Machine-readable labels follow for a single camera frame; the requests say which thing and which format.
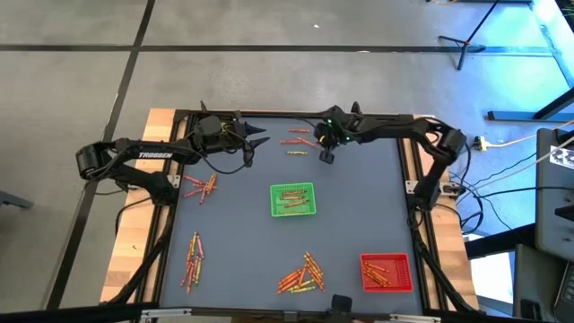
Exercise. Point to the green plastic basket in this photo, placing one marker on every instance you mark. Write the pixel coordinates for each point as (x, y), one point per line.
(277, 210)

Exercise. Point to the black boxy object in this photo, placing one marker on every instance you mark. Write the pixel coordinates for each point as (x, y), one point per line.
(341, 303)

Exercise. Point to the red orange crayon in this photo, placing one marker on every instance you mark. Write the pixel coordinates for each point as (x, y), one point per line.
(297, 203)

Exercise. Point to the black tripod stand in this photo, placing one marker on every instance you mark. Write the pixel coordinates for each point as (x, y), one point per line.
(465, 44)

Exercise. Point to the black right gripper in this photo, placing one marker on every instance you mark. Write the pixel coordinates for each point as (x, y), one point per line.
(326, 143)

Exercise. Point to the computer keyboard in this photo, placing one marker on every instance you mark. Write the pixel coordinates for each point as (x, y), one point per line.
(566, 291)

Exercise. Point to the red plastic basket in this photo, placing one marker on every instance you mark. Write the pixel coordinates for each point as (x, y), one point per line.
(399, 273)

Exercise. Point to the printed marker sheet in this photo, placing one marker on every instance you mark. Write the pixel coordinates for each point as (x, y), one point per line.
(562, 157)

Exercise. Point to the white plug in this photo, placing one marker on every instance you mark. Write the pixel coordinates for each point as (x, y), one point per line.
(482, 142)

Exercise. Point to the black plastic basket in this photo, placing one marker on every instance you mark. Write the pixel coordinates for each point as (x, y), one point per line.
(230, 118)

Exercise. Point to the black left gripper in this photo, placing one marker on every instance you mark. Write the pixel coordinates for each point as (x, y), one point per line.
(237, 137)

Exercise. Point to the grey desk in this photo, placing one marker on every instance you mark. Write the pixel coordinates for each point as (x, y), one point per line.
(533, 287)

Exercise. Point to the black table frame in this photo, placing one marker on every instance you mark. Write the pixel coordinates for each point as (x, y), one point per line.
(278, 114)

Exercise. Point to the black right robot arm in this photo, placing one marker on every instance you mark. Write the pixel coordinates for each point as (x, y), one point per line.
(403, 128)

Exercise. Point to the black rig crossbeam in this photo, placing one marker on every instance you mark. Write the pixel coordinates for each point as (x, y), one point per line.
(67, 314)

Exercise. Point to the grey cabinet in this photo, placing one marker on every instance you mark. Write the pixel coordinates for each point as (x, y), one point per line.
(556, 202)

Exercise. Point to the silver bracket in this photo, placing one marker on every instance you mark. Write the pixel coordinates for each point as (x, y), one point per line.
(414, 318)
(166, 313)

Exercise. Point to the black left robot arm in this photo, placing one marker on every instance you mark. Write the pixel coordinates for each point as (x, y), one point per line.
(152, 154)

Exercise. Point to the grey floor object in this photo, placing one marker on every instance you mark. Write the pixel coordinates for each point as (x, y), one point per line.
(15, 200)

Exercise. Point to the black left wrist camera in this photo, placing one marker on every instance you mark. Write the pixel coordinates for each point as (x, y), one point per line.
(208, 127)

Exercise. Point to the black curved bracket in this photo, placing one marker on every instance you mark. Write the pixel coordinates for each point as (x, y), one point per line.
(356, 107)
(204, 107)

